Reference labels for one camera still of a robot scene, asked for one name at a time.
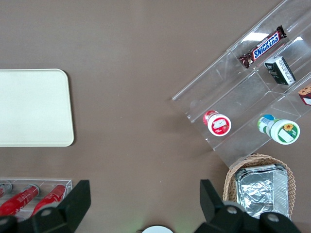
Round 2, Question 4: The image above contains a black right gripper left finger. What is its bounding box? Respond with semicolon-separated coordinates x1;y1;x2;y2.
0;180;91;233

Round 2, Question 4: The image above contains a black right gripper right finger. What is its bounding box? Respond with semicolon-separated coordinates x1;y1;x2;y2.
194;179;305;233

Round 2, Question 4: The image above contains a woven wicker basket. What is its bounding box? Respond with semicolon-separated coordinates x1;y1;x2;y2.
223;153;297;220

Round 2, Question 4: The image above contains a cream plastic tray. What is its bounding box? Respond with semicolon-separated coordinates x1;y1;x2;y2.
0;68;74;148

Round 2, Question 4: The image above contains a clear acrylic bottle holder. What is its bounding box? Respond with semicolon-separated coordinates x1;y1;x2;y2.
0;179;73;220

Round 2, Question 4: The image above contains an aluminium foil food container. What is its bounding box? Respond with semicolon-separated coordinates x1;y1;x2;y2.
234;164;291;219

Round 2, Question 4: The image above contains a white round object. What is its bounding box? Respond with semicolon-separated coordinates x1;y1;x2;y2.
142;225;173;233

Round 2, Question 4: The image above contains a clear-capped bottle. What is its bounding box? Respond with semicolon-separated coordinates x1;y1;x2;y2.
0;183;13;199

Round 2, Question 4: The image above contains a red-lidded yogurt cup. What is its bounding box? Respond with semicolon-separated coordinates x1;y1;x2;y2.
203;110;232;137

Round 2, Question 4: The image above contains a green-lidded yogurt cup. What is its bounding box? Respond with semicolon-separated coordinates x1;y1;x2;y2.
257;114;301;145

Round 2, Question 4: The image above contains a clear acrylic stepped shelf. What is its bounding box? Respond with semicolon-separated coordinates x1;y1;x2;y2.
172;0;311;168

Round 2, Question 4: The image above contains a cookie snack packet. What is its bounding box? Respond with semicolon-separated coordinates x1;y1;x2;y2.
298;83;311;106

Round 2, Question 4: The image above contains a dark green small carton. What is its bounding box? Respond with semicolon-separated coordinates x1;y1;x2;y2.
264;56;296;85

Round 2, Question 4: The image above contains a Snickers chocolate bar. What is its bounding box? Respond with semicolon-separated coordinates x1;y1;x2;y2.
238;25;288;69

